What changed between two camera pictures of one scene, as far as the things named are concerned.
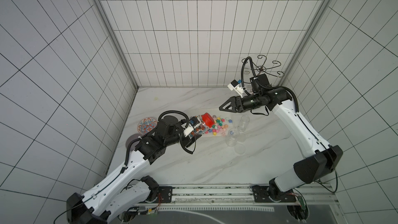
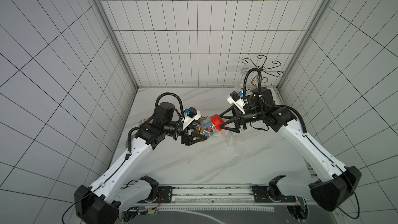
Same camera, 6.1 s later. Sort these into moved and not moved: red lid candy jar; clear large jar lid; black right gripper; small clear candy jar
Moved: red lid candy jar; black right gripper; small clear candy jar
Not moved: clear large jar lid
